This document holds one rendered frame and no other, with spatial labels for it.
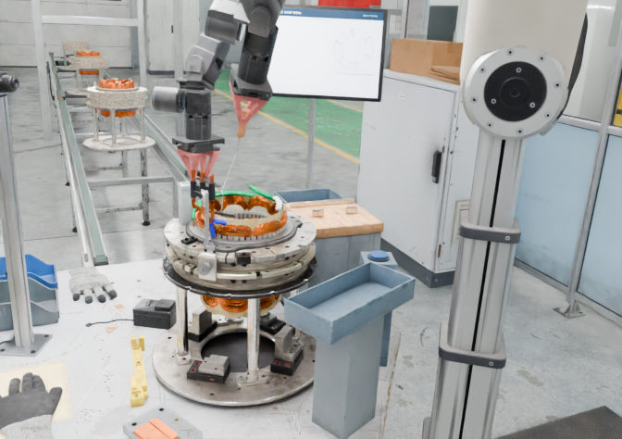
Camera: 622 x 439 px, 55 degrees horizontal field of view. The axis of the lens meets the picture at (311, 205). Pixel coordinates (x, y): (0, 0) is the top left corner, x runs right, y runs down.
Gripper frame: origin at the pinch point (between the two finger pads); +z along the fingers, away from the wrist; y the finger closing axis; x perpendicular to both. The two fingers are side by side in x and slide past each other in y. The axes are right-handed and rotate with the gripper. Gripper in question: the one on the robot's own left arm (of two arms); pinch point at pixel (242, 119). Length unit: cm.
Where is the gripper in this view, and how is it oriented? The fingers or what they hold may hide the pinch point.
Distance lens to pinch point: 119.5
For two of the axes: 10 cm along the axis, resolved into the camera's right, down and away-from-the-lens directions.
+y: 2.6, 6.2, -7.4
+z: -2.6, 7.8, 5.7
